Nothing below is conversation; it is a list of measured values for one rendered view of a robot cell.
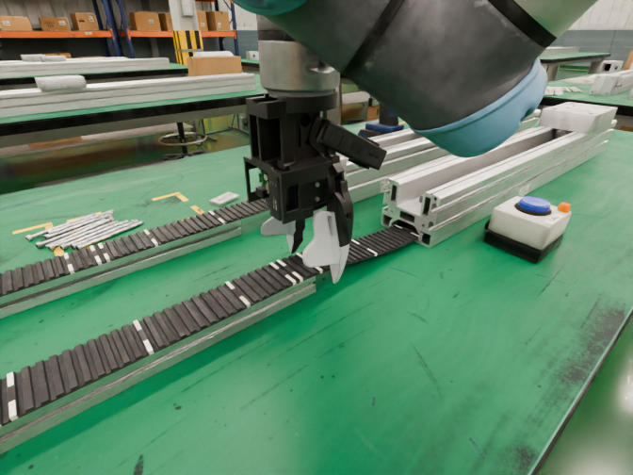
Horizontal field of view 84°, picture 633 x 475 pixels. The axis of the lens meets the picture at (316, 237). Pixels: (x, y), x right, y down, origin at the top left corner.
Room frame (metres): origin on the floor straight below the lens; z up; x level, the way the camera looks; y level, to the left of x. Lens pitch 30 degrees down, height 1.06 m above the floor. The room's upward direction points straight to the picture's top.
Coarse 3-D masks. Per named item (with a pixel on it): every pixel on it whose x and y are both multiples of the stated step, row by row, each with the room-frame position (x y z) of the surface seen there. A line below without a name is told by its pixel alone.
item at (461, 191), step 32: (544, 128) 0.87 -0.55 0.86; (608, 128) 0.92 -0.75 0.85; (448, 160) 0.62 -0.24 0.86; (480, 160) 0.67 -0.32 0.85; (512, 160) 0.62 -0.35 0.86; (544, 160) 0.69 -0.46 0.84; (576, 160) 0.82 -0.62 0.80; (384, 192) 0.53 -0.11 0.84; (416, 192) 0.54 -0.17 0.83; (448, 192) 0.47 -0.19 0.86; (480, 192) 0.53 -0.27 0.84; (512, 192) 0.61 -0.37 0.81; (384, 224) 0.53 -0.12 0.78; (416, 224) 0.48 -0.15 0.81; (448, 224) 0.48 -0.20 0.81
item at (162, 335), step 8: (160, 312) 0.28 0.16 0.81; (144, 320) 0.26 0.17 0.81; (152, 320) 0.27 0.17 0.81; (160, 320) 0.26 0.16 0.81; (152, 328) 0.25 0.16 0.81; (160, 328) 0.26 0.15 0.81; (168, 328) 0.25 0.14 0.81; (152, 336) 0.24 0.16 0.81; (160, 336) 0.24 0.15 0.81; (168, 336) 0.24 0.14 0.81; (176, 336) 0.24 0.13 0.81; (160, 344) 0.23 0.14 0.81; (168, 344) 0.24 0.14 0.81
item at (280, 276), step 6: (270, 264) 0.36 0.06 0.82; (264, 270) 0.35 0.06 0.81; (270, 270) 0.35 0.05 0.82; (276, 270) 0.35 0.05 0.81; (282, 270) 0.35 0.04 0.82; (270, 276) 0.34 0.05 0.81; (276, 276) 0.34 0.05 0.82; (282, 276) 0.34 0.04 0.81; (288, 276) 0.34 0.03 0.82; (276, 282) 0.33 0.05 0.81; (282, 282) 0.32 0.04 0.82; (288, 282) 0.33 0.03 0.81; (294, 282) 0.33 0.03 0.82
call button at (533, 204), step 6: (522, 198) 0.48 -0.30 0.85; (528, 198) 0.48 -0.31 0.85; (534, 198) 0.48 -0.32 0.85; (540, 198) 0.48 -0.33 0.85; (522, 204) 0.47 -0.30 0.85; (528, 204) 0.46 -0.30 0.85; (534, 204) 0.46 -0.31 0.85; (540, 204) 0.46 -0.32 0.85; (546, 204) 0.46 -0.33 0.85; (534, 210) 0.45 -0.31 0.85; (540, 210) 0.45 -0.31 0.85; (546, 210) 0.45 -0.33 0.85
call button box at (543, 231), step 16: (496, 208) 0.47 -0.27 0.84; (512, 208) 0.47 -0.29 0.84; (496, 224) 0.46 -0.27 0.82; (512, 224) 0.45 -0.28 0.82; (528, 224) 0.43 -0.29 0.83; (544, 224) 0.42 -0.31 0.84; (560, 224) 0.44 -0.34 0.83; (496, 240) 0.46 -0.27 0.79; (512, 240) 0.44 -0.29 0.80; (528, 240) 0.43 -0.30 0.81; (544, 240) 0.41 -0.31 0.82; (560, 240) 0.46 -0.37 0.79; (528, 256) 0.42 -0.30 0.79; (544, 256) 0.43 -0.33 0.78
